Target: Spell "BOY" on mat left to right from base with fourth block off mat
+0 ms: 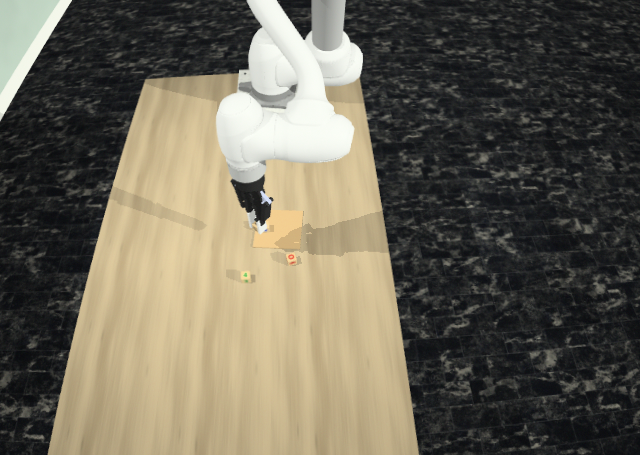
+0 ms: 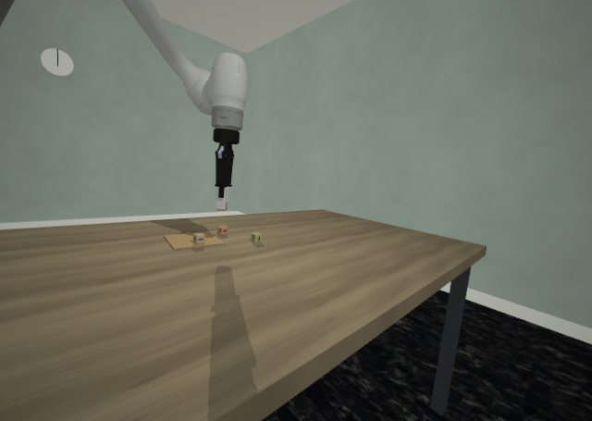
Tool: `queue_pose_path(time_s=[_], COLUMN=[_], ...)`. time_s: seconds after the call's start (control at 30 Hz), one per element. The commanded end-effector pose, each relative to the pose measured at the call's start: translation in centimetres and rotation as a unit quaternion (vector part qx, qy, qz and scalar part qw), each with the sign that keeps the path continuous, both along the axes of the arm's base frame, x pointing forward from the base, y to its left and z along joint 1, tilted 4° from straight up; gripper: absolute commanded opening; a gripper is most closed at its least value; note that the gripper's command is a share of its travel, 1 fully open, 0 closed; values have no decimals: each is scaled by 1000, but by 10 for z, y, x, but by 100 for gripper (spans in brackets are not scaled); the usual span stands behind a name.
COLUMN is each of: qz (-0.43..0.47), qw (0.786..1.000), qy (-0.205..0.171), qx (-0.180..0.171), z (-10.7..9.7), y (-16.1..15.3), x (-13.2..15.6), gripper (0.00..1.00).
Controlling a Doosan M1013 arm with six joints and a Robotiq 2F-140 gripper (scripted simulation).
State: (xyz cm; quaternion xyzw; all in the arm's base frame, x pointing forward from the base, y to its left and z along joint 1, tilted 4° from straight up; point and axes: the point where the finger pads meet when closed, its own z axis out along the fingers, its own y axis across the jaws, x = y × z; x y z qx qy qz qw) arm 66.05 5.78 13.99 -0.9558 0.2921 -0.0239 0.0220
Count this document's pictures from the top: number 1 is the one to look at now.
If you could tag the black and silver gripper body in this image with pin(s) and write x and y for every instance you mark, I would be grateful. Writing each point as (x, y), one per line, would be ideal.
(254, 187)

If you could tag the tan flat mat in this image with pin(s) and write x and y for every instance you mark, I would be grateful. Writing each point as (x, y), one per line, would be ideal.
(285, 231)

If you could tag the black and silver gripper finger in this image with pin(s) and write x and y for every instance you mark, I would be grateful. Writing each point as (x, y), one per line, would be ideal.
(248, 206)
(262, 213)

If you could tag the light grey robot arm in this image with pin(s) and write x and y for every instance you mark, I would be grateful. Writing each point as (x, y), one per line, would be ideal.
(308, 131)

